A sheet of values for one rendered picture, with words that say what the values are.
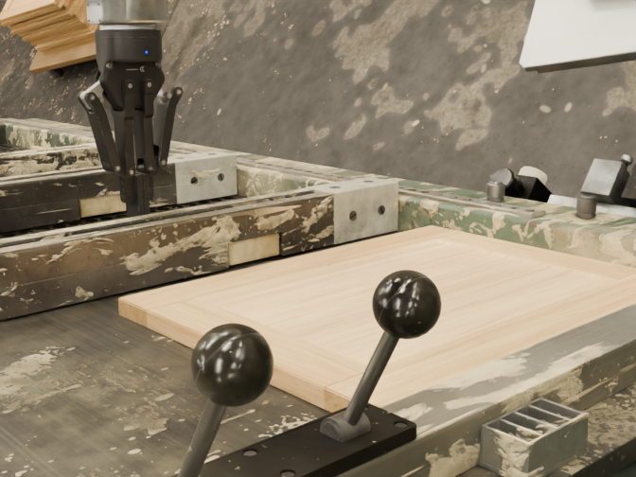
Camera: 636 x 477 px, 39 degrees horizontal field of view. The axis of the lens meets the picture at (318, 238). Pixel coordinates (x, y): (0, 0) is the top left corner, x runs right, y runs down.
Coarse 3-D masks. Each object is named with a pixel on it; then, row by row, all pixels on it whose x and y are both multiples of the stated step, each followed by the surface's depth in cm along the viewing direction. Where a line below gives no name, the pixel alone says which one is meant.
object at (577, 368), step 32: (608, 320) 77; (544, 352) 69; (576, 352) 69; (608, 352) 70; (448, 384) 63; (480, 384) 63; (512, 384) 63; (544, 384) 64; (576, 384) 67; (608, 384) 70; (416, 416) 58; (448, 416) 58; (480, 416) 59; (416, 448) 55; (448, 448) 57
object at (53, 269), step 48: (288, 192) 119; (336, 192) 118; (384, 192) 124; (0, 240) 93; (48, 240) 93; (96, 240) 95; (144, 240) 99; (192, 240) 104; (288, 240) 114; (336, 240) 119; (0, 288) 89; (48, 288) 92; (96, 288) 96
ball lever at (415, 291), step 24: (384, 288) 48; (408, 288) 47; (432, 288) 48; (384, 312) 47; (408, 312) 47; (432, 312) 47; (384, 336) 50; (408, 336) 48; (384, 360) 50; (360, 384) 52; (360, 408) 52; (336, 432) 53; (360, 432) 54
